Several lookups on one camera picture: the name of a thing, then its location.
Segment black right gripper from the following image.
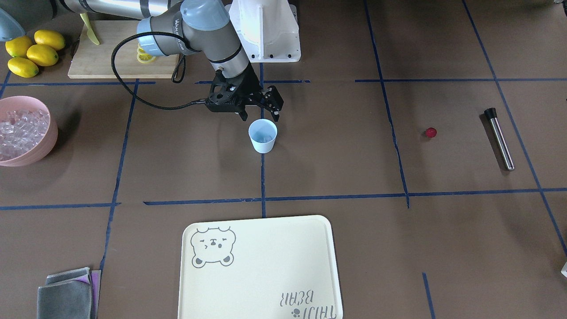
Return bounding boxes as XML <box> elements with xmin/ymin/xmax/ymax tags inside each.
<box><xmin>212</xmin><ymin>66</ymin><xmax>284</xmax><ymax>122</ymax></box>

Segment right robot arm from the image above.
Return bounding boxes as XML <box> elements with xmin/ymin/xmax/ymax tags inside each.
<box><xmin>0</xmin><ymin>0</ymin><xmax>284</xmax><ymax>121</ymax></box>

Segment light blue plastic cup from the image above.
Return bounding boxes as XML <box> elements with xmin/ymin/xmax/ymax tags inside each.
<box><xmin>248</xmin><ymin>119</ymin><xmax>278</xmax><ymax>154</ymax></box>

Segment ice cubes in cup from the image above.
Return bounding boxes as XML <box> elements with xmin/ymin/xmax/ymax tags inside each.
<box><xmin>255</xmin><ymin>133</ymin><xmax>275</xmax><ymax>144</ymax></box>

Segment clear ice cubes pile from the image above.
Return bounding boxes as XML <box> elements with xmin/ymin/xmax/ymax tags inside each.
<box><xmin>0</xmin><ymin>109</ymin><xmax>50</xmax><ymax>161</ymax></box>

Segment lemon slices stack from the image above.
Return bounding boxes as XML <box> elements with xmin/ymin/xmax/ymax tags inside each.
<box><xmin>136</xmin><ymin>44</ymin><xmax>157</xmax><ymax>63</ymax></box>

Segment cream bear serving tray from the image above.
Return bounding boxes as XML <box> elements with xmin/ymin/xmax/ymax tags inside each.
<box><xmin>177</xmin><ymin>215</ymin><xmax>344</xmax><ymax>319</ymax></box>

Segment bamboo cutting board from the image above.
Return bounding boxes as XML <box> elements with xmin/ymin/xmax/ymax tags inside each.
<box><xmin>68</xmin><ymin>20</ymin><xmax>179</xmax><ymax>79</ymax></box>

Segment red strawberry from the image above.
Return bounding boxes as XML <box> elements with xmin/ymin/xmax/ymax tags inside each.
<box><xmin>424</xmin><ymin>127</ymin><xmax>438</xmax><ymax>139</ymax></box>

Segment yellow-green plastic knife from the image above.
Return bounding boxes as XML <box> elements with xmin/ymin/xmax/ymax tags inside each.
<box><xmin>79</xmin><ymin>13</ymin><xmax>101</xmax><ymax>45</ymax></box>

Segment whole lemon top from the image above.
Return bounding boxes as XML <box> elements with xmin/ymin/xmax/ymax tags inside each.
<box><xmin>34</xmin><ymin>30</ymin><xmax>66</xmax><ymax>52</ymax></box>

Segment steel muddler with black tip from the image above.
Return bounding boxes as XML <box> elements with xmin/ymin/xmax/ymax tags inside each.
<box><xmin>484</xmin><ymin>108</ymin><xmax>516</xmax><ymax>171</ymax></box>

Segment purple folded cloth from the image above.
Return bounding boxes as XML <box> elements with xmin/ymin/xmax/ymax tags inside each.
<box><xmin>81</xmin><ymin>267</ymin><xmax>102</xmax><ymax>319</ymax></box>

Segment pink bowl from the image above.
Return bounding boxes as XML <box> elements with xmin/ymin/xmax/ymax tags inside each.
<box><xmin>1</xmin><ymin>96</ymin><xmax>58</xmax><ymax>166</ymax></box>

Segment grey folded cloth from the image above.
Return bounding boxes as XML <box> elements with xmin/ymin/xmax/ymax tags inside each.
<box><xmin>36</xmin><ymin>267</ymin><xmax>93</xmax><ymax>319</ymax></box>

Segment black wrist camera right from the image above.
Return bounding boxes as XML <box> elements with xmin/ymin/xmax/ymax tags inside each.
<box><xmin>205</xmin><ymin>82</ymin><xmax>246</xmax><ymax>113</ymax></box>

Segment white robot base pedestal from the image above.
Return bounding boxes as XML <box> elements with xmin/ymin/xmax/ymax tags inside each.
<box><xmin>225</xmin><ymin>0</ymin><xmax>301</xmax><ymax>63</ymax></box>

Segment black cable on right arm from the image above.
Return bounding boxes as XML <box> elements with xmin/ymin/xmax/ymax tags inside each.
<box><xmin>111</xmin><ymin>34</ymin><xmax>209</xmax><ymax>111</ymax></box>

